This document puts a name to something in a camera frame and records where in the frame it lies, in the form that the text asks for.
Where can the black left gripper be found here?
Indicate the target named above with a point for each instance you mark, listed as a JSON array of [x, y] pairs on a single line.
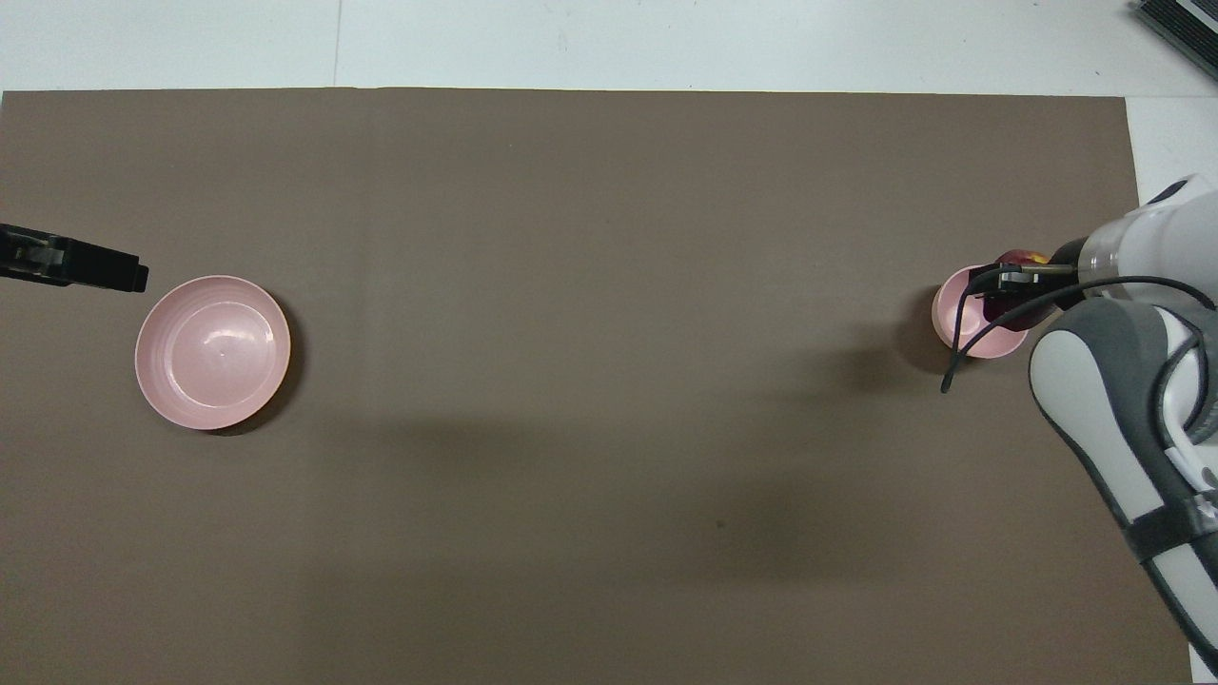
[[33, 255]]

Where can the pink bowl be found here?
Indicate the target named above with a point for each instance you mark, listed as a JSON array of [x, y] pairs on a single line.
[[956, 328]]

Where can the grey ribbed device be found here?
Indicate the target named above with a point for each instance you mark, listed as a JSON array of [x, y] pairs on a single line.
[[1180, 24]]

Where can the dark red apple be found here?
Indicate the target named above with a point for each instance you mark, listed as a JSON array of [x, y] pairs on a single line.
[[1020, 257]]

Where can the pink plate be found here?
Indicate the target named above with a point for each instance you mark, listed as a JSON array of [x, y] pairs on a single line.
[[214, 352]]

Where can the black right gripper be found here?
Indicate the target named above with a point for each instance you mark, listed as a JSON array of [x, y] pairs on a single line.
[[1066, 262]]

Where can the brown table mat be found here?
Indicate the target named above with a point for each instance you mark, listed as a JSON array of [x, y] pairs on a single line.
[[590, 333]]

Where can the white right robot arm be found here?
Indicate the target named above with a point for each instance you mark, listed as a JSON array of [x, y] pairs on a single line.
[[1094, 400]]

